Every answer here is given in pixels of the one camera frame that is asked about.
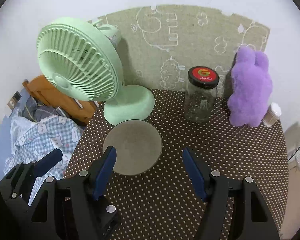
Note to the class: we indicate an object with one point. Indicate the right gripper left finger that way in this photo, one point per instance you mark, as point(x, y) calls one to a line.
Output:
point(99, 216)

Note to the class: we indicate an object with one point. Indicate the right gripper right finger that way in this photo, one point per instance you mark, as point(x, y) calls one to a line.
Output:
point(211, 189)

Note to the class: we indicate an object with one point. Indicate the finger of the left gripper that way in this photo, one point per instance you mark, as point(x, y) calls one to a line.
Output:
point(45, 164)

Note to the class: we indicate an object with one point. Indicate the grey speckled bowl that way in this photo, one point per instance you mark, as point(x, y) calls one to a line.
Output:
point(138, 146)

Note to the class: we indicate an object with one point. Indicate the blue checkered cloth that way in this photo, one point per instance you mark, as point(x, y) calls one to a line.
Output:
point(35, 131)

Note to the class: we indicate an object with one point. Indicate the brown polka dot tablecloth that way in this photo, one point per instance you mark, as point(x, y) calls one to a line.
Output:
point(161, 203)

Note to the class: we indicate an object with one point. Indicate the wooden chair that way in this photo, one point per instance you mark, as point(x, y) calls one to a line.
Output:
point(45, 92)

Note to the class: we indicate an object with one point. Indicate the glass jar black lid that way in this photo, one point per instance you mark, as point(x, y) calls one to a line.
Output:
point(200, 94)

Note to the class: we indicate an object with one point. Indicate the white fan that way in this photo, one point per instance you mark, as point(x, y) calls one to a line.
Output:
point(292, 137)

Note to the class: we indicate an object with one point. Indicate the cotton swab container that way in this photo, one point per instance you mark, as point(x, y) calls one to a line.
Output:
point(272, 115)

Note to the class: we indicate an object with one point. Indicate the purple plush toy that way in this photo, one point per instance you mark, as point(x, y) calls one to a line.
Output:
point(252, 87)

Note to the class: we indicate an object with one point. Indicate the green desk fan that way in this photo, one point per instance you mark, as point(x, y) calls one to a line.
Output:
point(79, 58)

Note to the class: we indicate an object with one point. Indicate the green animal print wall mat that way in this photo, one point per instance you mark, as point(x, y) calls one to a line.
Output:
point(161, 43)

